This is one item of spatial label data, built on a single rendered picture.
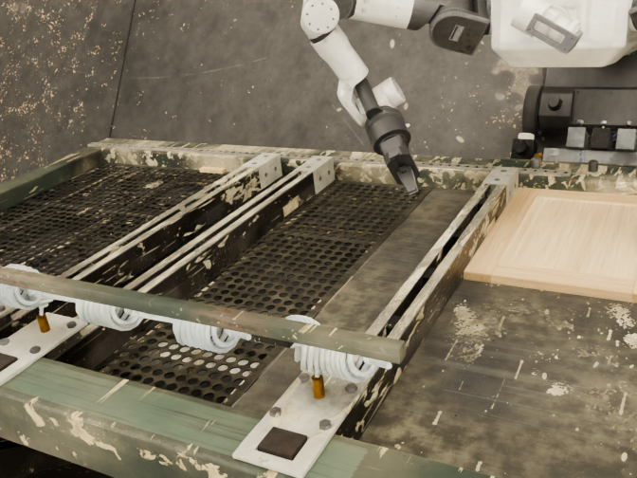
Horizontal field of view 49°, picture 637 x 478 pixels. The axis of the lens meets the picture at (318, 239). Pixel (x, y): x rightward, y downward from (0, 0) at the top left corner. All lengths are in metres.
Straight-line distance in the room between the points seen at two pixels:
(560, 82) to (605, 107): 0.19
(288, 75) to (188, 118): 0.58
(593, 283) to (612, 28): 0.48
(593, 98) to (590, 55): 1.14
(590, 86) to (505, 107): 0.37
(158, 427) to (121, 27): 3.20
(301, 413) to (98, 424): 0.29
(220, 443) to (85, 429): 0.22
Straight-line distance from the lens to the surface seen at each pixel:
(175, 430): 0.98
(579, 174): 1.87
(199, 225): 1.81
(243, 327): 0.87
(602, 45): 1.48
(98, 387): 1.11
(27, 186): 2.38
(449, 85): 2.96
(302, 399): 0.97
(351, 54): 1.57
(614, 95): 2.63
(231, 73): 3.46
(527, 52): 1.51
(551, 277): 1.43
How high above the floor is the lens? 2.70
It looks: 63 degrees down
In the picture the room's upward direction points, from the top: 77 degrees counter-clockwise
